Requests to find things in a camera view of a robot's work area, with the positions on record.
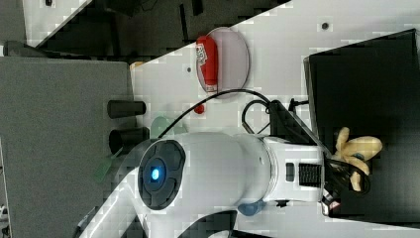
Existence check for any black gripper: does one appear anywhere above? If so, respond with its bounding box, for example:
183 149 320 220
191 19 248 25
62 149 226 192
324 153 370 198

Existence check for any yellow plush banana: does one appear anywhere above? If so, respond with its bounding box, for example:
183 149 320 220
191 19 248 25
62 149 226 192
333 127 382 176

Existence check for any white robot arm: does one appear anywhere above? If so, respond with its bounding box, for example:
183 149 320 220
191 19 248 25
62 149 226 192
80 132 366 238

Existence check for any black toaster oven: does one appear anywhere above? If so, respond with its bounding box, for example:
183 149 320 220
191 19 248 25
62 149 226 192
303 29 420 227

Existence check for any blue bowl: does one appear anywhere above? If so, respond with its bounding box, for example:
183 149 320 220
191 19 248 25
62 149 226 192
238 200 265 216

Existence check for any red plush strawberry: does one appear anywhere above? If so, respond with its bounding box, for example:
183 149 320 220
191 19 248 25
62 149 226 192
194 104 205 115

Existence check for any grey round plate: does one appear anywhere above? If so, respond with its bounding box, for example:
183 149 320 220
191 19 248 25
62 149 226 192
196 27 250 95

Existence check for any red plush ketchup bottle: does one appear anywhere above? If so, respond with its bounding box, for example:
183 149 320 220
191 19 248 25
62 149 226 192
195 36 219 93

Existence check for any green colander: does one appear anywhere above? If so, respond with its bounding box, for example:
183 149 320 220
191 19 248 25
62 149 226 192
151 116 186 139

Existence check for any small black cup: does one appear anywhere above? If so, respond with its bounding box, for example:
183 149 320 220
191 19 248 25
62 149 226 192
107 100 147 119

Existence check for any green slotted spatula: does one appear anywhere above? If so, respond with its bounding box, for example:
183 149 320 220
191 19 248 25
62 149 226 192
94 148 123 182

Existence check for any grey partition panel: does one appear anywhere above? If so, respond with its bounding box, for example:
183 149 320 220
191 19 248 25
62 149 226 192
0 57 136 238

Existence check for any black cable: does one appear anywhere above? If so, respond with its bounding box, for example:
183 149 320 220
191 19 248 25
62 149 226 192
157 88 318 147

